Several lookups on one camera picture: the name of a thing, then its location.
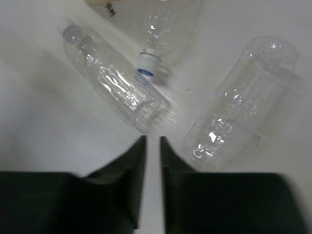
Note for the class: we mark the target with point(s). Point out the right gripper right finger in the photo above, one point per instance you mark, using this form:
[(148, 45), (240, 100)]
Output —
[(226, 203)]

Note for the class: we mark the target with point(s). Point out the beige plastic bin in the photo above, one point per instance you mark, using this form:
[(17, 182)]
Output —
[(98, 2)]

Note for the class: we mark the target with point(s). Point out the clear bottle blue cap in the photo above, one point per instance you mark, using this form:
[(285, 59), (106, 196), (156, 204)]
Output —
[(161, 25)]

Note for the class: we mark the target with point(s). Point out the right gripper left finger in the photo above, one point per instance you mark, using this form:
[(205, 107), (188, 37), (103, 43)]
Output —
[(107, 201)]

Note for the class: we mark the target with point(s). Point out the clear bottle white cap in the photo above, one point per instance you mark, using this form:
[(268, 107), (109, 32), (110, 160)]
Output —
[(240, 103)]

